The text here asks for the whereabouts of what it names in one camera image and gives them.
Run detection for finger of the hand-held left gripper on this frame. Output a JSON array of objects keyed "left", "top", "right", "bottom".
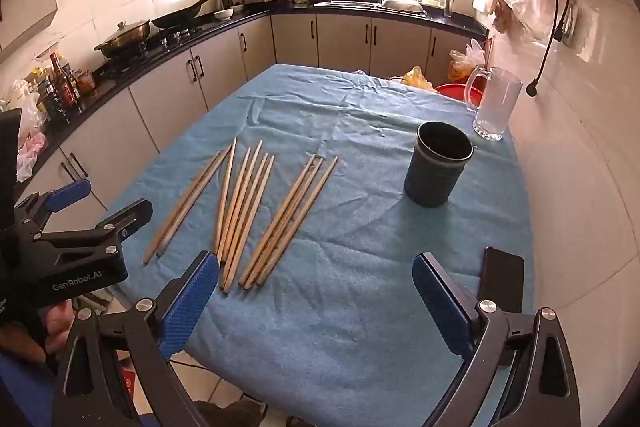
[
  {"left": 14, "top": 179, "right": 92, "bottom": 233},
  {"left": 35, "top": 198, "right": 153, "bottom": 258}
]

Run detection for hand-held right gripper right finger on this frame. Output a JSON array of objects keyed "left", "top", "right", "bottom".
[{"left": 412, "top": 251, "right": 583, "bottom": 427}]

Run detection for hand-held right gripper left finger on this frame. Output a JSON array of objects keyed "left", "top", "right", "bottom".
[{"left": 50, "top": 251, "right": 221, "bottom": 427}]

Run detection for row of wooden chopsticks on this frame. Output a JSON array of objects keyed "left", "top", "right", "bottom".
[{"left": 143, "top": 138, "right": 339, "bottom": 294}]

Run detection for black chopstick holder cup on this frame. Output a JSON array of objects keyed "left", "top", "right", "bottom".
[{"left": 404, "top": 122, "right": 474, "bottom": 208}]

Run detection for person's left hand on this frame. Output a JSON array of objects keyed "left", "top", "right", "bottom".
[{"left": 0, "top": 299, "right": 77, "bottom": 363}]

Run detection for pink cloth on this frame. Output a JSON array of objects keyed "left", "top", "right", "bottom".
[{"left": 16, "top": 132, "right": 48, "bottom": 182}]

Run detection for black phone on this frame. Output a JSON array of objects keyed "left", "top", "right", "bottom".
[{"left": 475, "top": 246, "right": 526, "bottom": 314}]

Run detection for white plastic bag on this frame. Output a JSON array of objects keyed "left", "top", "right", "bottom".
[{"left": 0, "top": 79, "right": 46, "bottom": 132}]

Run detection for dark sauce bottle red label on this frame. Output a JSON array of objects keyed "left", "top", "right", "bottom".
[{"left": 49, "top": 53, "right": 81, "bottom": 108}]

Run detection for red chili jar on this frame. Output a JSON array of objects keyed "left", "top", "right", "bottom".
[{"left": 76, "top": 69, "right": 97, "bottom": 96}]

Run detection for dark cloth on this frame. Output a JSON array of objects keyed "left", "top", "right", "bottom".
[{"left": 195, "top": 399, "right": 266, "bottom": 427}]

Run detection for blue tablecloth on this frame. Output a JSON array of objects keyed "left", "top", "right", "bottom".
[{"left": 97, "top": 63, "right": 536, "bottom": 427}]

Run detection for person's blue clothing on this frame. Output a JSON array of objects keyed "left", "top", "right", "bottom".
[{"left": 0, "top": 352, "right": 66, "bottom": 427}]

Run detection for golden pan with glass lid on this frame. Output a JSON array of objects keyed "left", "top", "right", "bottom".
[{"left": 94, "top": 21, "right": 152, "bottom": 58}]

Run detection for gas stove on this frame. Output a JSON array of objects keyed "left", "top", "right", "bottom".
[{"left": 100, "top": 24, "right": 211, "bottom": 72}]

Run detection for clear glass pitcher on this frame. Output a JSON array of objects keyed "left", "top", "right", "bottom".
[{"left": 464, "top": 64, "right": 523, "bottom": 142}]

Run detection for black wok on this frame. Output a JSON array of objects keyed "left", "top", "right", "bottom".
[{"left": 150, "top": 0, "right": 221, "bottom": 30}]

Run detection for red plastic basin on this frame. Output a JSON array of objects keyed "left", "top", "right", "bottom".
[{"left": 434, "top": 83, "right": 486, "bottom": 108}]

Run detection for yellow plastic bag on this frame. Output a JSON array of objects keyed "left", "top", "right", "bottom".
[{"left": 400, "top": 67, "right": 439, "bottom": 92}]

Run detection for clear orange plastic bag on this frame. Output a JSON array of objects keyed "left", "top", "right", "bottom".
[{"left": 447, "top": 39, "right": 487, "bottom": 80}]

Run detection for beige base cabinets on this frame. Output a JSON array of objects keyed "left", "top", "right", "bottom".
[{"left": 0, "top": 12, "right": 488, "bottom": 228}]

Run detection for black countertop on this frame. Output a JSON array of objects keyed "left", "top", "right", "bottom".
[{"left": 0, "top": 0, "right": 488, "bottom": 188}]

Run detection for steel sink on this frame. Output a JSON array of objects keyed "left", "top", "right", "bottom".
[{"left": 332, "top": 0, "right": 428, "bottom": 16}]

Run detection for black cable with plug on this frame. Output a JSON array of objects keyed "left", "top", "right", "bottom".
[{"left": 525, "top": 0, "right": 573, "bottom": 98}]

